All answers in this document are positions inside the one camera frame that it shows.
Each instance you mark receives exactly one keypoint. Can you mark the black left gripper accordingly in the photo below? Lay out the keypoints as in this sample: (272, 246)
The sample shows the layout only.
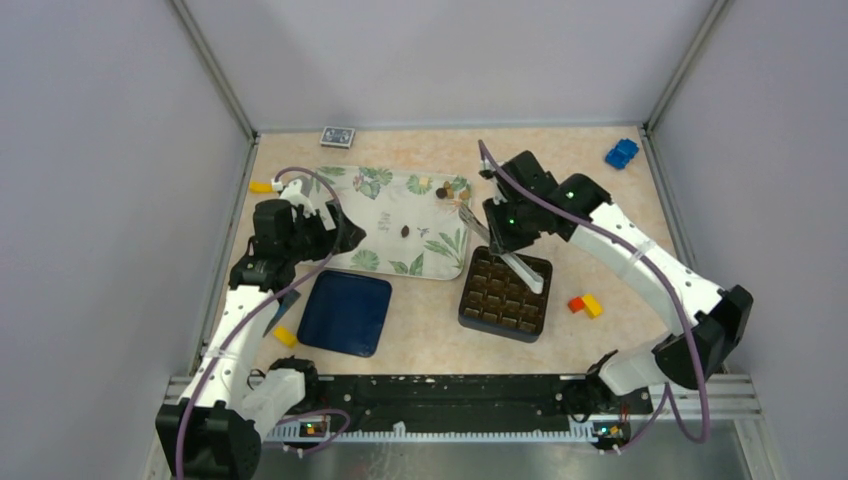
(328, 236)

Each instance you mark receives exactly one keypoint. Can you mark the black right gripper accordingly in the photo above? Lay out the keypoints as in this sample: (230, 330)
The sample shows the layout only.
(500, 241)

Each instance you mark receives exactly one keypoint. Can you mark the silver metal tongs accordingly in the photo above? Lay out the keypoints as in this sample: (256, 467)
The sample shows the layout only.
(532, 279)

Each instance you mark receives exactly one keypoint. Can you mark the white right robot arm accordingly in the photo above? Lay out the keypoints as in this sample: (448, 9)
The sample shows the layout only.
(705, 322)

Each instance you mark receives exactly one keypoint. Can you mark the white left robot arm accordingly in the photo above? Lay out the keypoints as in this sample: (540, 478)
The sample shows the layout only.
(216, 428)

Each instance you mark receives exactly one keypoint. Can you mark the blue chocolate box with insert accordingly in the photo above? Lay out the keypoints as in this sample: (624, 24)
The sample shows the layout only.
(495, 300)

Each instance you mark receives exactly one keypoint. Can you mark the white leaf-print tray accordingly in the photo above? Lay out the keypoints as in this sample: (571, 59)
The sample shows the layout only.
(382, 201)

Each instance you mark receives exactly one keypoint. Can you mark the dark blue box lid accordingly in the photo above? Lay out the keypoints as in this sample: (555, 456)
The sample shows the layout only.
(345, 313)

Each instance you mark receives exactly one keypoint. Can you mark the grey building baseplate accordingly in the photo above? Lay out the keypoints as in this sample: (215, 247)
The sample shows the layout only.
(284, 305)

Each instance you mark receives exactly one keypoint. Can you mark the playing card deck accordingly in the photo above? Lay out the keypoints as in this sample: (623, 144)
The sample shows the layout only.
(337, 137)

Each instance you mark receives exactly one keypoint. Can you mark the yellow toy brick back-left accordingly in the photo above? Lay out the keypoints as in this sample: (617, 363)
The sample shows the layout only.
(260, 188)

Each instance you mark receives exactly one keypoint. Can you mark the orange toy brick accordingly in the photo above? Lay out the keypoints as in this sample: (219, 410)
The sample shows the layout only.
(576, 304)

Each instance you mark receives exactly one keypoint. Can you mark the yellow toy brick front-left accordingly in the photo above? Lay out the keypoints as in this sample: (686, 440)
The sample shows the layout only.
(285, 337)

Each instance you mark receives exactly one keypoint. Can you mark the yellow toy brick right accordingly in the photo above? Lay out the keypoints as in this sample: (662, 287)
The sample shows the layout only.
(592, 307)

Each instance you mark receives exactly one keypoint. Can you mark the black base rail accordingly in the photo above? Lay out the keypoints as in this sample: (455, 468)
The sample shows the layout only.
(444, 404)

